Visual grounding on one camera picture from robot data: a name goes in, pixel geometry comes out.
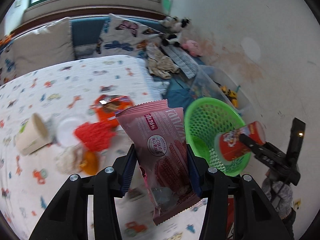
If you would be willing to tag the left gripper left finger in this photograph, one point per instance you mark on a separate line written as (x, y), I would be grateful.
(66, 215)

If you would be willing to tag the beige paper cup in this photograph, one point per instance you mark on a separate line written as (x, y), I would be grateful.
(32, 136)

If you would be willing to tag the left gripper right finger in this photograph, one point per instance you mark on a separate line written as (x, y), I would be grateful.
(236, 203)

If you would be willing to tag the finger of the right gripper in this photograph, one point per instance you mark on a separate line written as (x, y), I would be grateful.
(251, 146)

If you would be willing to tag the butterfly print pillow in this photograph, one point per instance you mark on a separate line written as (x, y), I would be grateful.
(121, 36)

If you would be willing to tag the red paper cup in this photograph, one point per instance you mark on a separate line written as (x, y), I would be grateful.
(228, 146)

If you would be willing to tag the green plastic mesh basket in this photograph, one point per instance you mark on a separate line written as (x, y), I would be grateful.
(203, 120)

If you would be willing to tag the red foam fruit net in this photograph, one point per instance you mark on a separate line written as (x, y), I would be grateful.
(96, 137)

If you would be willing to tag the pink snack wrapper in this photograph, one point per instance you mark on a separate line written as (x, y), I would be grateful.
(158, 134)

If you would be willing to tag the yellow toy truck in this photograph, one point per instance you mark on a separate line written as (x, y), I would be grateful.
(231, 95)

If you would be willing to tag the cream cushion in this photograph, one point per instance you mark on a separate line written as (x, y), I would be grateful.
(43, 47)

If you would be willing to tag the crumpled white tissue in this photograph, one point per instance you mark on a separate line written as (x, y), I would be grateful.
(68, 162)

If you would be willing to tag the cartoon print white blanket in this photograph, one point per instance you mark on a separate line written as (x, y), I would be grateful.
(28, 183)

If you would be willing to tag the grey patterned folded cloth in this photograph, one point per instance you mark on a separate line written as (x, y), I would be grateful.
(182, 59)

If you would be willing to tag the pink plush toy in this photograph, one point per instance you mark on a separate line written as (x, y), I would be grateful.
(192, 47)

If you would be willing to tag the clear plastic storage box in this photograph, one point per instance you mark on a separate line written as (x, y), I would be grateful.
(207, 83)

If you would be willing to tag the orange Ovaltine wrapper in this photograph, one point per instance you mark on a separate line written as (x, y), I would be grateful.
(106, 107)

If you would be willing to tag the beige crumpled clothes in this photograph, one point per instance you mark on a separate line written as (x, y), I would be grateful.
(159, 64)

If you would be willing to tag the orange peel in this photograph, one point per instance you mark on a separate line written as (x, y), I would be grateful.
(90, 163)

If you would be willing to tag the cow plush toy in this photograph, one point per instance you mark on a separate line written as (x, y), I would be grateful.
(174, 28)

